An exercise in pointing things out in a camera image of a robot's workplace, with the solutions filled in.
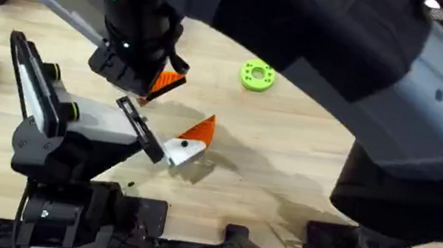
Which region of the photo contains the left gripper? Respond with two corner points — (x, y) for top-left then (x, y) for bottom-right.
(8, 80), (218, 203)

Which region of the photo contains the orange ribbed wedge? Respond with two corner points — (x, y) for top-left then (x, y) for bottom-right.
(145, 68), (189, 108)

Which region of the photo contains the green disc with holes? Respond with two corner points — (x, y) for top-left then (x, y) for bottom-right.
(237, 56), (279, 95)

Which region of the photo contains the left wrist upright black plate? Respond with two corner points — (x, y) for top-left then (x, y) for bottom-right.
(0, 29), (72, 139)

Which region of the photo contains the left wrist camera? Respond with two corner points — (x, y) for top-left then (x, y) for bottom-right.
(33, 59), (88, 125)

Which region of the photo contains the black cable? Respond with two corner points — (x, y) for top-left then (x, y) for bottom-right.
(9, 177), (33, 248)

